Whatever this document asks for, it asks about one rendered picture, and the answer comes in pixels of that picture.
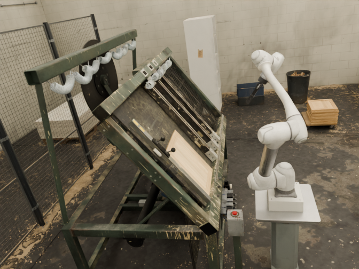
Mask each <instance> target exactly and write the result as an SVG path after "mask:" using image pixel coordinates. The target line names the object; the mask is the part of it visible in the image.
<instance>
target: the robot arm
mask: <svg viewBox="0 0 359 269"><path fill-rule="evenodd" d="M251 60H252V62H253V63H254V64H255V65H256V66H257V68H258V70H260V71H262V73H261V74H260V77H259V78H258V81H259V83H258V84H257V85H256V87H255V90H254V91H253V93H252V94H250V97H249V98H248V99H247V101H246V103H247V104H249V103H250V102H251V100H252V99H253V97H254V96H255V94H256V93H257V91H258V90H259V89H260V88H261V87H262V84H264V85H266V84H267V82H269V83H270V85H271V86H272V88H273V89H274V91H275V92H276V93H277V95H278V96H279V98H280V99H281V101H282V103H283V105H284V108H285V113H286V120H287V121H286V122H277V123H271V124H267V125H265V126H263V127H262V128H260V129H259V131H258V133H257V136H258V139H259V141H260V142H261V143H262V144H264V149H263V153H262V157H261V162H260V166H259V167H257V168H256V169H255V170H254V171H253V173H250V174H249V175H248V177H247V182H248V185H249V188H251V189H253V190H256V191H262V190H267V189H272V188H274V190H275V197H293V198H297V195H296V192H295V188H294V186H295V172H294V169H293V167H292V166H291V165H290V164H289V163H287V162H282V163H279V164H277V165H276V167H275V168H273V166H274V162H275V159H276V156H277V152H278V149H279V148H280V146H281V145H282V144H283V143H284V142H286V141H289V140H294V142H295V143H303V142H305V141H306V140H307V137H308V132H307V127H306V124H305V122H304V120H303V118H302V116H301V114H300V113H299V111H298V110H297V108H296V107H295V105H294V103H293V101H292V100H291V98H290V96H289V95H288V94H287V92H286V91H285V90H284V88H283V87H282V86H281V84H280V83H279V82H278V81H277V79H276V78H275V77H274V74H275V73H276V72H277V71H278V70H279V69H280V67H281V65H282V63H283V61H284V56H283V55H282V54H281V53H279V52H276V53H274V54H273V55H270V54H269V53H268V52H266V51H263V50H256V51H254V52H253V53H252V56H251Z"/></svg>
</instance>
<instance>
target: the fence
mask: <svg viewBox="0 0 359 269"><path fill-rule="evenodd" d="M134 120H135V119H133V120H131V121H130V123H129V125H130V126H131V127H132V128H133V129H134V130H135V131H136V132H137V133H138V134H139V135H140V136H141V137H142V138H143V139H144V140H145V141H146V142H147V143H148V144H149V145H150V146H151V147H152V148H153V149H154V148H156V149H157V150H158V151H159V152H160V153H161V157H162V158H163V159H164V160H165V161H166V162H167V163H168V164H169V165H172V164H173V165H174V166H175V167H176V168H177V169H178V171H177V173H178V174H179V175H180V176H181V177H182V178H183V179H184V180H185V181H186V182H187V183H188V184H189V185H190V186H191V187H192V189H193V190H194V191H195V192H196V193H197V194H198V195H199V196H200V197H201V198H202V199H203V200H204V201H205V202H206V203H208V202H210V198H211V197H210V196H209V195H208V194H207V193H206V192H205V191H204V190H203V189H202V188H201V187H200V186H199V185H198V184H197V183H196V182H195V181H194V180H193V179H192V178H191V177H190V176H189V175H188V174H187V173H186V172H185V170H184V169H183V168H182V167H181V166H180V165H179V164H178V163H177V162H176V161H175V160H174V159H173V158H172V157H171V156H170V157H169V158H168V157H167V156H166V155H165V154H164V153H163V152H162V151H161V150H160V149H159V148H158V147H157V146H156V145H155V144H154V143H153V142H152V139H153V138H152V137H151V136H150V135H149V134H148V133H147V132H146V131H144V132H143V131H142V130H141V129H140V128H139V127H140V126H141V125H140V124H139V123H138V122H137V121H136V120H135V121H136V122H137V123H138V126H137V125H136V124H135V123H134V122H133V121H134ZM141 127H142V126H141ZM142 128H143V127H142ZM143 129H144V128H143Z"/></svg>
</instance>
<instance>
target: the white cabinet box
mask: <svg viewBox="0 0 359 269"><path fill-rule="evenodd" d="M183 25H184V32H185V40H186V49H187V54H188V62H189V70H190V78H191V79H192V80H193V81H194V82H195V84H196V85H197V86H198V88H199V89H200V90H201V91H202V92H203V93H204V94H205V95H206V97H207V98H208V99H209V100H210V101H211V102H212V103H213V105H214V106H215V107H216V108H217V109H218V110H219V111H221V107H222V94H221V81H220V69H219V61H218V49H217V37H216V24H215V15H207V16H203V17H195V18H188V19H186V20H184V21H183Z"/></svg>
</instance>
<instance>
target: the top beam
mask: <svg viewBox="0 0 359 269"><path fill-rule="evenodd" d="M171 52H172V51H171V50H170V48H169V47H166V48H165V49H164V50H163V51H162V52H161V53H159V54H158V55H157V56H156V57H155V58H154V59H152V60H155V61H156V62H157V63H158V64H159V63H161V62H162V61H163V59H164V58H165V57H166V56H167V55H169V54H170V53H171ZM152 60H151V61H152ZM151 61H150V62H149V63H148V64H151V65H152V66H153V68H155V67H156V66H155V65H154V64H153V63H152V62H151ZM148 64H147V65H148ZM147 65H145V66H144V67H143V68H142V69H144V70H145V71H146V72H147V73H148V74H149V73H150V72H151V70H150V69H149V68H148V67H147ZM142 69H141V70H142ZM141 70H140V71H141ZM140 71H138V72H137V73H136V74H135V75H134V76H133V77H131V78H130V79H129V80H127V81H126V82H125V83H124V84H123V85H122V86H121V87H119V88H118V89H117V90H116V91H115V92H113V93H112V94H111V95H110V96H109V97H108V98H107V99H105V100H104V101H103V102H102V103H101V104H100V105H99V106H97V107H96V108H95V109H94V110H93V111H92V114H93V115H94V116H95V117H96V118H97V119H99V120H100V121H101V122H103V121H104V120H106V119H107V118H108V117H109V116H110V115H111V114H112V113H113V112H114V111H115V110H116V109H117V108H118V107H119V106H120V105H121V104H122V103H123V102H124V101H125V100H126V99H127V98H128V97H129V96H130V95H131V94H132V93H133V92H134V91H135V90H136V89H137V88H138V87H139V86H140V85H141V84H142V83H143V82H144V81H145V80H146V78H145V76H144V75H143V74H142V73H141V72H140Z"/></svg>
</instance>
